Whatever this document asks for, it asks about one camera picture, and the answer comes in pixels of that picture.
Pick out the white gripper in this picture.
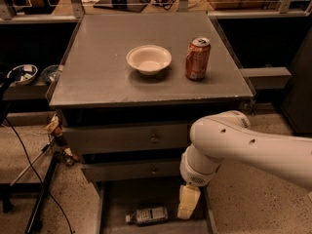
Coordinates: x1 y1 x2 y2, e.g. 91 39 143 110
177 145 223 219

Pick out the clear plastic bottle white label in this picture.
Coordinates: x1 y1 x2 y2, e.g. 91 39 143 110
125 206 168 225

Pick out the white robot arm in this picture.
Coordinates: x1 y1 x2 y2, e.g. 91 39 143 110
177 110 312 219

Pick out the grey middle drawer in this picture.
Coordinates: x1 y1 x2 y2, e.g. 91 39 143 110
81 158 180 182

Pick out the grey top drawer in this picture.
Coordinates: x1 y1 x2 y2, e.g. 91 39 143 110
62 121 192 155

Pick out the grey open bottom drawer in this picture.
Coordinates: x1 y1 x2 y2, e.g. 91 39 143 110
97 176 218 234

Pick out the grey drawer cabinet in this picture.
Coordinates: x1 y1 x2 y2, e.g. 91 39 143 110
45 11 255 234

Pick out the white paper bowl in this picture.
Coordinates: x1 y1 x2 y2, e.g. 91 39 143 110
126 45 172 75

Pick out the orange soda can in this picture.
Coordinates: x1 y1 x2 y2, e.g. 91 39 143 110
185 37 211 81

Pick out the small clutter pile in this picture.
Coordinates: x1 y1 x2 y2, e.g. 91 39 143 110
45 114 79 166

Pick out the dark glass bowl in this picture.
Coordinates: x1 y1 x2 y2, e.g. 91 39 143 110
40 64 62 84

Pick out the white bowl with items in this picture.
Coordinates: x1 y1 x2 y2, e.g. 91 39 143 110
7 64 38 85

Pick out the black monitor stand base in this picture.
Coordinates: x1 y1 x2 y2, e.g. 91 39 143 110
93 0 147 13

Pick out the black tripod stand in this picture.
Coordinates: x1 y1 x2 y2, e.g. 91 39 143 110
0 68 57 234

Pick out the black floor cable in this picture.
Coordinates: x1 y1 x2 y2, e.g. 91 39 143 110
4 117 76 234

